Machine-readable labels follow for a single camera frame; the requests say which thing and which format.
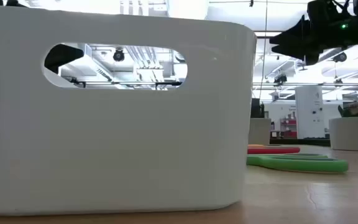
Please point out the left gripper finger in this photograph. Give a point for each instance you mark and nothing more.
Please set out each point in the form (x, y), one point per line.
(64, 57)

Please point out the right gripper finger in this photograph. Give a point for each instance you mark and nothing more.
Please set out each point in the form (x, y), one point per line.
(294, 51)
(294, 32)

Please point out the white plastic bin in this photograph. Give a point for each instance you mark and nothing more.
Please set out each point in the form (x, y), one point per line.
(120, 140)

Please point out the black round spotlight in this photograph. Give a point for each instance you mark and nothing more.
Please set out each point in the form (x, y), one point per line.
(340, 57)
(118, 55)
(280, 79)

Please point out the grey horizontal pipe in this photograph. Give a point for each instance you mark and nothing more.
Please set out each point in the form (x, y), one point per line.
(322, 84)

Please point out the white round pillar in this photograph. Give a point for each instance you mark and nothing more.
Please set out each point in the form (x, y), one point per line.
(309, 112)

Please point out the black monitor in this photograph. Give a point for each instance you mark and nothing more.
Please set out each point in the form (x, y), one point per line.
(256, 107)

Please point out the red shelf unit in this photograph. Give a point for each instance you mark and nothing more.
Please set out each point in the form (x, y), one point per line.
(288, 127)

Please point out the grey plastic bin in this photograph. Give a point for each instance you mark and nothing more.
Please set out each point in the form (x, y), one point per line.
(259, 130)

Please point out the white potted plant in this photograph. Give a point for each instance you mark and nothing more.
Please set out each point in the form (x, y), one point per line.
(350, 133)

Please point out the black metal rig frame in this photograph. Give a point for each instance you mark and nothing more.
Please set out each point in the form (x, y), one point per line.
(300, 142)

